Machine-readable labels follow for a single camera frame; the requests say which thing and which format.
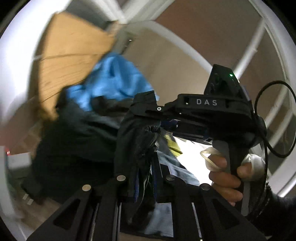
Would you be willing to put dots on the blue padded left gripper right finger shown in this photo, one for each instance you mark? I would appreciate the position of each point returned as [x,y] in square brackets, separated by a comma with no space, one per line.
[159,173]

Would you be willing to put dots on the person's right hand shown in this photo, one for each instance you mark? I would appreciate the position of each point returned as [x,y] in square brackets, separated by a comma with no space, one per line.
[252,169]

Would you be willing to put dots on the black yellow striped garment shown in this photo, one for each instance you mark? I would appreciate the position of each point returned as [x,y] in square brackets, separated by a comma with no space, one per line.
[172,145]

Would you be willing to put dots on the blue plastic bag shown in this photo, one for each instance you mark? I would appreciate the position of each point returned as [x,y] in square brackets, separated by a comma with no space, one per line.
[113,77]

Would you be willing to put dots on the dark green garment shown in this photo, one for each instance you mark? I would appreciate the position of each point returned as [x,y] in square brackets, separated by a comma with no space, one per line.
[136,144]

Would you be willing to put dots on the brown cardboard sheet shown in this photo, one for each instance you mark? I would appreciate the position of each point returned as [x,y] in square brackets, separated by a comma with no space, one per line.
[168,69]

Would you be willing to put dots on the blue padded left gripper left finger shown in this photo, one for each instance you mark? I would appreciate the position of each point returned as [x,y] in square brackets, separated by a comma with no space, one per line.
[138,179]

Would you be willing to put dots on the wooden plank board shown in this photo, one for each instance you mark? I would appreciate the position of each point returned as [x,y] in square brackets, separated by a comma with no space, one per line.
[68,50]

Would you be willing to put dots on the dark grey garment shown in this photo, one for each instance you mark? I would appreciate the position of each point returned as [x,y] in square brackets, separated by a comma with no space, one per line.
[76,149]

